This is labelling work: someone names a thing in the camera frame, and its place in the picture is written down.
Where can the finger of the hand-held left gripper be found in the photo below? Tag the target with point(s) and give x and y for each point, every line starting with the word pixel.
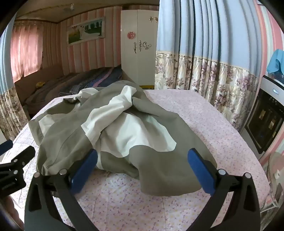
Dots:
pixel 5 146
pixel 20 160

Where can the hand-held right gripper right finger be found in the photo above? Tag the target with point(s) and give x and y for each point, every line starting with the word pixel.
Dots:
pixel 200 171

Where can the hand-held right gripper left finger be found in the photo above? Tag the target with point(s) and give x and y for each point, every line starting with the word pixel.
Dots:
pixel 85 168

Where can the grey and white jacket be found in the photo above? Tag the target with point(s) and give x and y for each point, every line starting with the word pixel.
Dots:
pixel 155 124

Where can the blue curtain with floral hem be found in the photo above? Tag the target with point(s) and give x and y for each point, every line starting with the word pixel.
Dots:
pixel 199 44
pixel 8 106

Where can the pink floral bed sheet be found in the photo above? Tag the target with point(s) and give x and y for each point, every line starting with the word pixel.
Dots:
pixel 217 124

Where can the bed with pink bedspread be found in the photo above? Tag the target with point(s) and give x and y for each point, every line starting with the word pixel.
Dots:
pixel 28 84

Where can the yellow toy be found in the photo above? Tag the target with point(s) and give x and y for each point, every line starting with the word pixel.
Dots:
pixel 40 84

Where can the white standing fan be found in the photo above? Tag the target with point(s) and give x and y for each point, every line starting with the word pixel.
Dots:
pixel 274 175

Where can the black-fronted appliance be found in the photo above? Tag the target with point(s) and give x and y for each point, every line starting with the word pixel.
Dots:
pixel 266 120

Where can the blue and pink striped quilt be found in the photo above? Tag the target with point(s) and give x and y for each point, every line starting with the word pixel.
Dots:
pixel 97 77

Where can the pink window curtain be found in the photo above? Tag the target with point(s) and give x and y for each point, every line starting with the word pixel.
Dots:
pixel 25 51

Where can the blue cloth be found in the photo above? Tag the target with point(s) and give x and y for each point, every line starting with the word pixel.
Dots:
pixel 276 62

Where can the white wardrobe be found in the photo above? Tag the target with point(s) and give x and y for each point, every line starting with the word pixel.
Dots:
pixel 138 44

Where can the framed wall picture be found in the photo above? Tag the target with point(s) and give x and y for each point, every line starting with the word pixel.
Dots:
pixel 86 31

